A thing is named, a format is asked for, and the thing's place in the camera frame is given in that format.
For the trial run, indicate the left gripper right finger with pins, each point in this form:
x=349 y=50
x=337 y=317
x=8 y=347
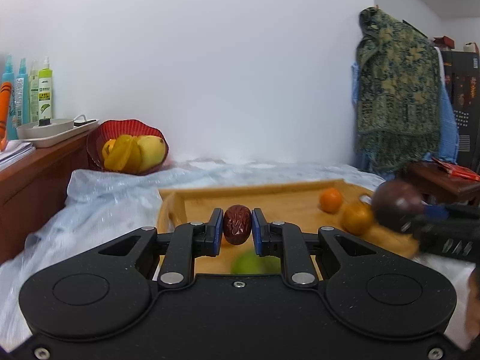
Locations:
x=286 y=242

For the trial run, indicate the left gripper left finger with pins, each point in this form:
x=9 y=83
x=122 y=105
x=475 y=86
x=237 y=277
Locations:
x=182 y=246

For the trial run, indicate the green apple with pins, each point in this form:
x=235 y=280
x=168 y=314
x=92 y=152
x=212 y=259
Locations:
x=249 y=263

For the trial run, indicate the red date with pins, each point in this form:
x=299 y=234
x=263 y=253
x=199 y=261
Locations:
x=237 y=224

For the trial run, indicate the dark purple plum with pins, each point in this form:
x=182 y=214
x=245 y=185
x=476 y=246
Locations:
x=395 y=203

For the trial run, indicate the mandarin orange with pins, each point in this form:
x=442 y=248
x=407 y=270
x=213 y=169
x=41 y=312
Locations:
x=330 y=200

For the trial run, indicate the brownish large orange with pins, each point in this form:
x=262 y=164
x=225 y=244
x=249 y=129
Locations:
x=357 y=218

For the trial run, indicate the person's right hand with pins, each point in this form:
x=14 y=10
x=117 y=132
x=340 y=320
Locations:
x=472 y=314

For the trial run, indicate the wooden serving tray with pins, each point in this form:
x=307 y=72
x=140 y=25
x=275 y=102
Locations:
x=297 y=203

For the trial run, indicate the dark wooden side table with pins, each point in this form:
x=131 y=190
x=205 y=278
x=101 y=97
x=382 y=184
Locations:
x=437 y=185

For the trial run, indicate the red packet on side table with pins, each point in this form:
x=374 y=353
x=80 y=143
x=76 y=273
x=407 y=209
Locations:
x=457 y=171

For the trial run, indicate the yellow mango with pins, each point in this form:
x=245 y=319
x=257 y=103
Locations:
x=152 y=150

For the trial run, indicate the yellow starfruit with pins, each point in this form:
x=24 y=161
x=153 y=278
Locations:
x=122 y=154

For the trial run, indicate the red fruit bowl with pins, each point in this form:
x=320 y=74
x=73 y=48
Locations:
x=111 y=129

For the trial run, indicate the wooden sideboard cabinet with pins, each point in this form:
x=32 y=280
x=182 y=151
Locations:
x=35 y=188

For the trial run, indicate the white plastic tray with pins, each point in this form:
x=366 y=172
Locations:
x=58 y=131

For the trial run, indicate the green patterned shawl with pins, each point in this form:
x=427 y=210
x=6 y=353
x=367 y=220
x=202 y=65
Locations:
x=398 y=104

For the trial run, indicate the green spray bottle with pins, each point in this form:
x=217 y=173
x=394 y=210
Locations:
x=45 y=94

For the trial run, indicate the blue spray bottle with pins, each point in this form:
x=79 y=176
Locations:
x=9 y=76
x=21 y=97

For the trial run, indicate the orange handled tool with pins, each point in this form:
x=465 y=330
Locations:
x=5 y=97

